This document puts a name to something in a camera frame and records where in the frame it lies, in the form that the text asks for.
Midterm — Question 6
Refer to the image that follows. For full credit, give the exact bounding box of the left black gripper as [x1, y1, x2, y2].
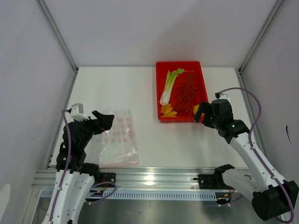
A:
[75, 110, 114, 149]

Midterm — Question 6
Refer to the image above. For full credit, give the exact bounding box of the red lobster toy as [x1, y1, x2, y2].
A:
[175, 73, 199, 116]

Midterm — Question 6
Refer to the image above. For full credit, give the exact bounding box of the clear zip top bag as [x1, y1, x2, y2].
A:
[89, 108, 139, 168]

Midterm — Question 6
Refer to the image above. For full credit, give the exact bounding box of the green white celery toy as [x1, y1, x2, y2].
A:
[159, 68, 185, 106]

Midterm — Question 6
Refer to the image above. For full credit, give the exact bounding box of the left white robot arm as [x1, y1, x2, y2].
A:
[43, 109, 115, 224]

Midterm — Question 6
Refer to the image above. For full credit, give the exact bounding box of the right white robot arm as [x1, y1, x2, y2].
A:
[194, 98, 299, 223]

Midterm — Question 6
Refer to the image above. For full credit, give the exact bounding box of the yellow pepper toy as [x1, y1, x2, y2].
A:
[193, 105, 199, 115]

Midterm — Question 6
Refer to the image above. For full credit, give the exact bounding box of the red plastic tray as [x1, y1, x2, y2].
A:
[156, 61, 208, 123]

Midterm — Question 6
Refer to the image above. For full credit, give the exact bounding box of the yellow ginger toy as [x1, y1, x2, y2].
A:
[160, 103, 177, 117]

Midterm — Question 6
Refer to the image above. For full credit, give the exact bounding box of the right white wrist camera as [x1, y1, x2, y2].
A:
[215, 92, 231, 102]

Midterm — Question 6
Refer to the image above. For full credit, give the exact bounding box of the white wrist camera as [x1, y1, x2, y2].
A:
[215, 92, 231, 102]
[70, 103, 89, 122]

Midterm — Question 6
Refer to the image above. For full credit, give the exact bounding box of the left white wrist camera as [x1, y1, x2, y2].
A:
[70, 103, 89, 122]

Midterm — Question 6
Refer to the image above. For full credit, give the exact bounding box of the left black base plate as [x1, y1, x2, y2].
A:
[100, 172, 116, 188]

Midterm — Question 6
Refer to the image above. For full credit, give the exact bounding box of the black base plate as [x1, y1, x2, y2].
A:
[100, 172, 116, 188]
[193, 174, 221, 189]

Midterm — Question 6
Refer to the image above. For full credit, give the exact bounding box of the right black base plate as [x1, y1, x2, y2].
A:
[193, 174, 221, 189]

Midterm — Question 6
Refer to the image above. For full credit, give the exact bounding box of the aluminium mounting rail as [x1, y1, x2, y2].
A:
[31, 167, 257, 189]

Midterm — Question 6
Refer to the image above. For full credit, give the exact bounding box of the white slotted cable duct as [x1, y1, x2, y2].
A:
[41, 189, 241, 201]

